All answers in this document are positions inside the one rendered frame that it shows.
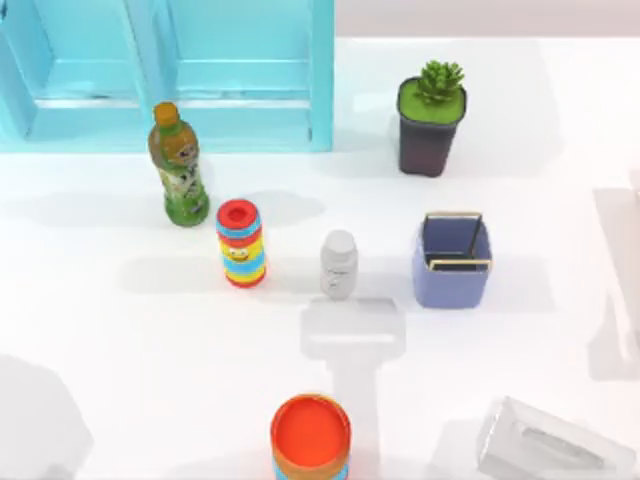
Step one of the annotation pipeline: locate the white tissue box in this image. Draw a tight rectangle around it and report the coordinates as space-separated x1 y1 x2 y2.
475 396 633 480

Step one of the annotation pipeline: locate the white bottle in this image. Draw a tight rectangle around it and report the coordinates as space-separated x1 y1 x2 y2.
319 229 359 302

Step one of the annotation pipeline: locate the light blue rack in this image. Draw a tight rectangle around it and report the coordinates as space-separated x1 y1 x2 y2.
0 0 335 154

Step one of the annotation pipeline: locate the green plant in dark pot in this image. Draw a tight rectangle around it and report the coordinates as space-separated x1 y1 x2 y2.
397 60 469 177

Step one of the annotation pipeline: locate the blue square container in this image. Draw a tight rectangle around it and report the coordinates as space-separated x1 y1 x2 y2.
412 211 494 310

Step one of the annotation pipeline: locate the large stack of coloured rings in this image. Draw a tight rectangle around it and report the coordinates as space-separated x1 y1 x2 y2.
270 393 353 480

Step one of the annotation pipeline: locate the green bottle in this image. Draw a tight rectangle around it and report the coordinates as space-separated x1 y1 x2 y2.
148 101 211 229

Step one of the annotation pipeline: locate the small stack of coloured rings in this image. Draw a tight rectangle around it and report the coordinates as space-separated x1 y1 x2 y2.
215 198 267 290

